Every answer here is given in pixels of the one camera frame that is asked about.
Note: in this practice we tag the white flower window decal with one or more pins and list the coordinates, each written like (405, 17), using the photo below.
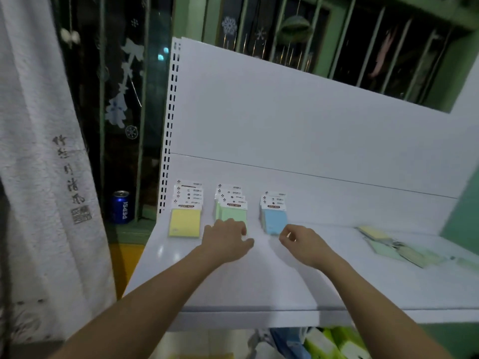
(116, 108)

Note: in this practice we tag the pile of mixed sticky notes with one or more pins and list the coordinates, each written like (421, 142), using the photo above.
(396, 250)

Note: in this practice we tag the person's left forearm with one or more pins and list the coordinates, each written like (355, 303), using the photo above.
(138, 310)

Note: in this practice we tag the green door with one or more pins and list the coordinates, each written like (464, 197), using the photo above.
(464, 220)

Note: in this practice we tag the person's left hand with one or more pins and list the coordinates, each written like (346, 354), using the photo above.
(226, 243)

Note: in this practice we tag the small white hanging ornament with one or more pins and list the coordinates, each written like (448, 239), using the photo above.
(69, 36)

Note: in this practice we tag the snowflake window decal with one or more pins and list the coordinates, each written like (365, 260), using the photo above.
(229, 26)

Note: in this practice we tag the white patterned curtain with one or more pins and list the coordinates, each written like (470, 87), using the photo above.
(41, 145)

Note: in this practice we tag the white metal shelf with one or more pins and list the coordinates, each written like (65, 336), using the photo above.
(299, 119)

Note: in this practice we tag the round white window decal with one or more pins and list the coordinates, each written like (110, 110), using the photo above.
(131, 132)

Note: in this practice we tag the pile of tissue packets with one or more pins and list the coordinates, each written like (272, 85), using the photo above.
(329, 345)

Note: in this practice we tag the person's right forearm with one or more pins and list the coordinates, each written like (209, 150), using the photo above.
(381, 314)

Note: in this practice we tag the round hanging basket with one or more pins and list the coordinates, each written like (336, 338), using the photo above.
(295, 29)

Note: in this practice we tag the blue drink can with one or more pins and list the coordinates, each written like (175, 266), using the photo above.
(120, 208)

